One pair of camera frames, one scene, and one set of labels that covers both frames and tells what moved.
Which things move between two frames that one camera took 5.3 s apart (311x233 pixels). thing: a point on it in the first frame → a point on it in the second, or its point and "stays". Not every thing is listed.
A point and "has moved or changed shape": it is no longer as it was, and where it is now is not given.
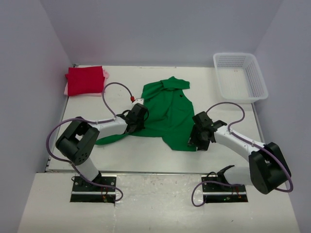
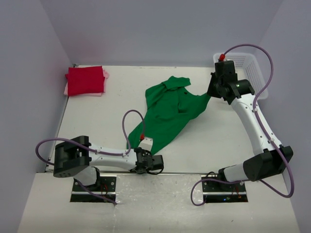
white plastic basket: (240, 77) stays
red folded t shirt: (85, 80) stays
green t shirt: (170, 111) has moved or changed shape
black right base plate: (215, 192) stays
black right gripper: (202, 146) → (211, 91)
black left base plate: (83, 191) stays
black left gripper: (141, 125) → (147, 152)
